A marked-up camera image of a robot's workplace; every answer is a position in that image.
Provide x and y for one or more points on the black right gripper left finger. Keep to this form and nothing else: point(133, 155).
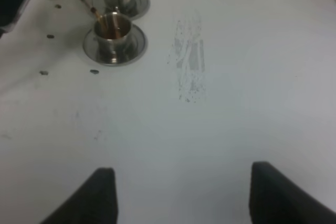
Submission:
point(95, 201)

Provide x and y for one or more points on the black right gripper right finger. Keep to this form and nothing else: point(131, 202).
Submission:
point(273, 198)

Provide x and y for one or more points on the near stainless steel saucer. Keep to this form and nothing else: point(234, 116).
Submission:
point(127, 54)

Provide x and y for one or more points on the stainless steel saucer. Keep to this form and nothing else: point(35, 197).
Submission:
point(127, 54)
point(139, 8)

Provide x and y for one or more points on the near stainless steel teacup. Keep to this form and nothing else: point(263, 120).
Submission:
point(113, 31)

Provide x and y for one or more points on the far stainless steel saucer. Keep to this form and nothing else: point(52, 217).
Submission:
point(139, 8)

